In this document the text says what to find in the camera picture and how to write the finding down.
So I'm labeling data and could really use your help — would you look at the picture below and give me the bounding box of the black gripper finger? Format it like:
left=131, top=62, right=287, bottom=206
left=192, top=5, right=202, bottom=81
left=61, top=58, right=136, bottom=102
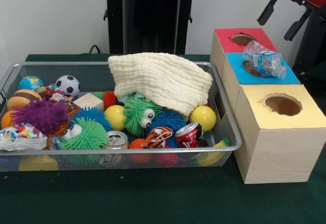
left=257, top=0, right=281, bottom=26
left=283, top=8, right=313, bottom=42

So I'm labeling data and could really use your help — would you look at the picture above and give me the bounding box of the clear plastic bottle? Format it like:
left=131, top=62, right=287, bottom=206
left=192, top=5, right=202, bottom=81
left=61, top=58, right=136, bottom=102
left=241, top=40, right=288, bottom=79

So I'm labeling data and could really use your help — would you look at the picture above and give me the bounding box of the cream knitted cloth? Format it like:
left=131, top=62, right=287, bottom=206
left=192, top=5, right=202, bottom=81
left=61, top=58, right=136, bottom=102
left=108, top=52, right=214, bottom=118

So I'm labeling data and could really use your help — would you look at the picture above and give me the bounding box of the red soda can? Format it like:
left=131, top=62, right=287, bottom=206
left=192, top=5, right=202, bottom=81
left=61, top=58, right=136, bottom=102
left=174, top=122, right=203, bottom=149

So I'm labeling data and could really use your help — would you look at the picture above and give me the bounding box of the wooden box with three holes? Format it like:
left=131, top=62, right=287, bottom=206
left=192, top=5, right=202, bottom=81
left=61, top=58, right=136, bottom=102
left=210, top=27, right=326, bottom=184

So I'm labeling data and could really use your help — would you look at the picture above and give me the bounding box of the clear mesh bin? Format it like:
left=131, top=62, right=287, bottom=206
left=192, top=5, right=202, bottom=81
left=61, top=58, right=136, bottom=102
left=0, top=61, right=242, bottom=173

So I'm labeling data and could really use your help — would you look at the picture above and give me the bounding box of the black stand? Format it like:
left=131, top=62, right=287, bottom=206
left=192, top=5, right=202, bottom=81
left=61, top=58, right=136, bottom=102
left=292, top=0, right=326, bottom=100

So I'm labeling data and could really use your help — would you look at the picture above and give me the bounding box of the dark green side tablecloth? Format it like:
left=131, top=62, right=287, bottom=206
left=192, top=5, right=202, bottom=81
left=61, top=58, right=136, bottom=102
left=305, top=60, right=326, bottom=79

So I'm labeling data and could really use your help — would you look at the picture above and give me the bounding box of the yellow ball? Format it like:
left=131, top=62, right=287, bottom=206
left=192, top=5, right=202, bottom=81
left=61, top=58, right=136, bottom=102
left=189, top=105, right=217, bottom=132

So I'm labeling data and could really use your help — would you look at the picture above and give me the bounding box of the green spiky ball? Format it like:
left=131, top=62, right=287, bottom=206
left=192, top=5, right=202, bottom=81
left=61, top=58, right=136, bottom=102
left=123, top=95, right=164, bottom=137
left=60, top=117, right=109, bottom=150

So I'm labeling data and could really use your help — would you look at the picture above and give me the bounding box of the wooden cube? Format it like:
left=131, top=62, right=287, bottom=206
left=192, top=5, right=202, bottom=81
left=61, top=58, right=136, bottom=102
left=72, top=93, right=104, bottom=112

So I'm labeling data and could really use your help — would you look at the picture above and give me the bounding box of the small soccer ball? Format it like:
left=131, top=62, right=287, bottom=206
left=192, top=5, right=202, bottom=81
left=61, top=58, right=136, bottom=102
left=55, top=75, right=80, bottom=97

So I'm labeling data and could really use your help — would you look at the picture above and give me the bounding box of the globe ball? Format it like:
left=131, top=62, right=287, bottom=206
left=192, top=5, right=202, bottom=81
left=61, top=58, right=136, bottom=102
left=18, top=75, right=44, bottom=92

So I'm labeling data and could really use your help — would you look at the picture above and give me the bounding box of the purple spiky ball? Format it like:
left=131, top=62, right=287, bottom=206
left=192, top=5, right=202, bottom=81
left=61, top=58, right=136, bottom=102
left=11, top=98, right=69, bottom=134

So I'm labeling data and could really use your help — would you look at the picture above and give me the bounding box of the burger toy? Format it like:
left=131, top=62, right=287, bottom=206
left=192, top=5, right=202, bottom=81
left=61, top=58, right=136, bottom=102
left=7, top=89, right=43, bottom=111

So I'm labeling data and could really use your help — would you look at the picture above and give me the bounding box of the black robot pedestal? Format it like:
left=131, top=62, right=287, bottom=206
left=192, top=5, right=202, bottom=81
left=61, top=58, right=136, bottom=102
left=98, top=0, right=206, bottom=54

